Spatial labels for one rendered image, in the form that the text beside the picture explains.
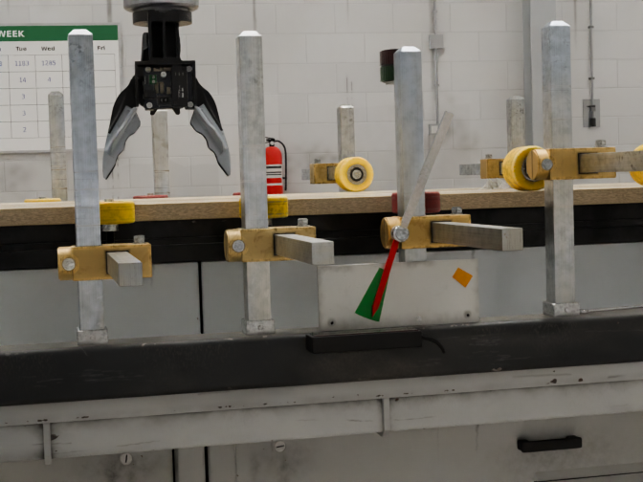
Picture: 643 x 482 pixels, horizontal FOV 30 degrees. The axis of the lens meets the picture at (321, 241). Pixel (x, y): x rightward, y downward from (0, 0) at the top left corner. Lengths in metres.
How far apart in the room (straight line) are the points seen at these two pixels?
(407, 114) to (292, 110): 7.25
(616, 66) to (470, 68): 1.19
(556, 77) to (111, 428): 0.88
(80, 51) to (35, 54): 7.27
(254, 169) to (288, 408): 0.38
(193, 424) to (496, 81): 7.78
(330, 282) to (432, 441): 0.48
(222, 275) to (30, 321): 0.32
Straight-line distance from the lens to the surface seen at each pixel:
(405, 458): 2.19
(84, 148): 1.79
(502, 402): 1.98
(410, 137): 1.87
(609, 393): 2.06
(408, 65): 1.88
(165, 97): 1.43
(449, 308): 1.89
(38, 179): 9.03
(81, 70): 1.79
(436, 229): 1.85
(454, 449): 2.21
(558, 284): 1.97
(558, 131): 1.96
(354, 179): 2.74
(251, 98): 1.82
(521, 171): 2.16
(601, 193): 2.21
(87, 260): 1.78
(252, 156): 1.81
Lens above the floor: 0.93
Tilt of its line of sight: 3 degrees down
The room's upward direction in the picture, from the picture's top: 2 degrees counter-clockwise
